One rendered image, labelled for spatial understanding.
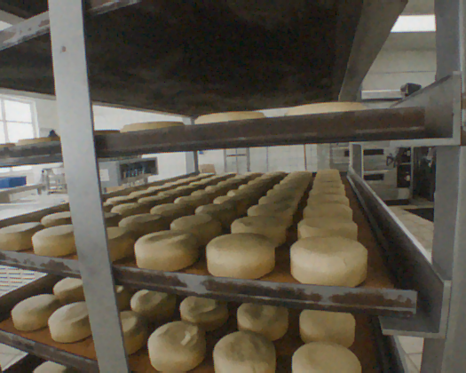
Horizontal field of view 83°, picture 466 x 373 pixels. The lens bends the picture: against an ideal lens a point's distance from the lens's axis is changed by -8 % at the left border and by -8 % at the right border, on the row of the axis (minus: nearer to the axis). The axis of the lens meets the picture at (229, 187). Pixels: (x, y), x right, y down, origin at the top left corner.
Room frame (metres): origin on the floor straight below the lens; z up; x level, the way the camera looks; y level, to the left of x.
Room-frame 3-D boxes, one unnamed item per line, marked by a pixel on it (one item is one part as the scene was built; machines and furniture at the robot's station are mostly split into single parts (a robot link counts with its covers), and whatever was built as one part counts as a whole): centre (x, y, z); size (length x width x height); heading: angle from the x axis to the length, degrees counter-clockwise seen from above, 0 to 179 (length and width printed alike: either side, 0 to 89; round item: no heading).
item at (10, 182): (3.99, 3.27, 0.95); 0.40 x 0.30 x 0.14; 179
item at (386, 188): (5.20, -2.54, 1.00); 1.56 x 1.20 x 2.01; 86
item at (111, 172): (2.14, 0.81, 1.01); 0.72 x 0.33 x 0.34; 173
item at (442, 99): (0.42, -0.19, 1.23); 0.64 x 0.03 x 0.03; 160
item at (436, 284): (0.42, -0.19, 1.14); 0.64 x 0.03 x 0.03; 160
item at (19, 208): (2.00, 1.31, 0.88); 1.28 x 0.01 x 0.07; 83
